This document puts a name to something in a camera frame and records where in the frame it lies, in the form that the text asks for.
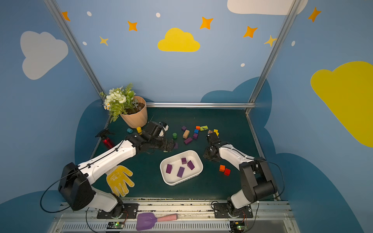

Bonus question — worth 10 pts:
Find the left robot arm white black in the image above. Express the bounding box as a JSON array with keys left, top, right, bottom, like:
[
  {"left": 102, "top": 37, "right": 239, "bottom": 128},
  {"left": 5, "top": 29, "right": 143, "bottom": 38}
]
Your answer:
[{"left": 58, "top": 121, "right": 175, "bottom": 216}]

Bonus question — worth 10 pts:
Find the purple toy shovel pink handle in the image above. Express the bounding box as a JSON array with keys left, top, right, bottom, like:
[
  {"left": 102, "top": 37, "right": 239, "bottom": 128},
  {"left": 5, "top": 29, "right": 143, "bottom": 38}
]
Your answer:
[{"left": 136, "top": 213, "right": 178, "bottom": 231}]

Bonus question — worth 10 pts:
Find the yellow work glove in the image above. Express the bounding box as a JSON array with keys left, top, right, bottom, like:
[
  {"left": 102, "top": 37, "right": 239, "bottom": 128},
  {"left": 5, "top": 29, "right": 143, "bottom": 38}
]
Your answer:
[{"left": 106, "top": 165, "right": 135, "bottom": 197}]

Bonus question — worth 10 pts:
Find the red cube right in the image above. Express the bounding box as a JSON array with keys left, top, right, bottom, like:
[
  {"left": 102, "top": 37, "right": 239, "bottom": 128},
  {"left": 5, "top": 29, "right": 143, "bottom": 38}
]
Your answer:
[{"left": 224, "top": 169, "right": 231, "bottom": 176}]

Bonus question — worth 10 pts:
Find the tan wooden brick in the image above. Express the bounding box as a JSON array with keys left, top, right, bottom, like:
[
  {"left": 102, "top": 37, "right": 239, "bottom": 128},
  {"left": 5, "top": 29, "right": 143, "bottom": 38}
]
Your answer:
[{"left": 183, "top": 130, "right": 190, "bottom": 139}]

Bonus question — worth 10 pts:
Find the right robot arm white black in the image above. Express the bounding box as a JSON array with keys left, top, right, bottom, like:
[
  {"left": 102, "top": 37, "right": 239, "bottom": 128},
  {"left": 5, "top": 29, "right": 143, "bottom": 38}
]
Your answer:
[{"left": 204, "top": 132, "right": 277, "bottom": 210}]

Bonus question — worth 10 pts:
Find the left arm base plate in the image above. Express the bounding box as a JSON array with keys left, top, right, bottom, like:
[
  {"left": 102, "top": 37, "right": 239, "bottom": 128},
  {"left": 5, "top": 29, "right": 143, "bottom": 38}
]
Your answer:
[{"left": 97, "top": 203, "right": 139, "bottom": 219}]

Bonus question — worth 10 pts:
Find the potted plant terracotta pot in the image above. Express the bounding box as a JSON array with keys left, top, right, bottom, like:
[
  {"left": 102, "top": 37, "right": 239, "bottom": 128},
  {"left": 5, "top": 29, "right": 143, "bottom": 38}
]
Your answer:
[{"left": 100, "top": 83, "right": 148, "bottom": 128}]

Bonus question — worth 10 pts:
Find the purple brick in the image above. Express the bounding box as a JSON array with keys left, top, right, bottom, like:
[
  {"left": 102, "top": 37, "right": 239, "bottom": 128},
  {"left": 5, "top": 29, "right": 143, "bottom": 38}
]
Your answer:
[
  {"left": 177, "top": 167, "right": 185, "bottom": 178},
  {"left": 166, "top": 164, "right": 173, "bottom": 174},
  {"left": 184, "top": 137, "right": 193, "bottom": 145}
]

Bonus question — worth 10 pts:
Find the white plastic storage bin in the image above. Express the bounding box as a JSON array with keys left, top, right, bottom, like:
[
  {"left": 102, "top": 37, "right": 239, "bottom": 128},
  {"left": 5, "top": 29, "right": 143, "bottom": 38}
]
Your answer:
[{"left": 159, "top": 150, "right": 204, "bottom": 186}]

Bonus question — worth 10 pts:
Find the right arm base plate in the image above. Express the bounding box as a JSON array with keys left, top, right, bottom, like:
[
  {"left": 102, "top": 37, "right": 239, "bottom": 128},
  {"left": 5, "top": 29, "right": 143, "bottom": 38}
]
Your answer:
[{"left": 211, "top": 202, "right": 254, "bottom": 218}]

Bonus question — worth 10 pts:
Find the red spray bottle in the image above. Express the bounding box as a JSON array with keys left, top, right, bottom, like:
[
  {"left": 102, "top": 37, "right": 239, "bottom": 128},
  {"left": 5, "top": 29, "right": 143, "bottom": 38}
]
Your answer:
[{"left": 95, "top": 128, "right": 115, "bottom": 149}]

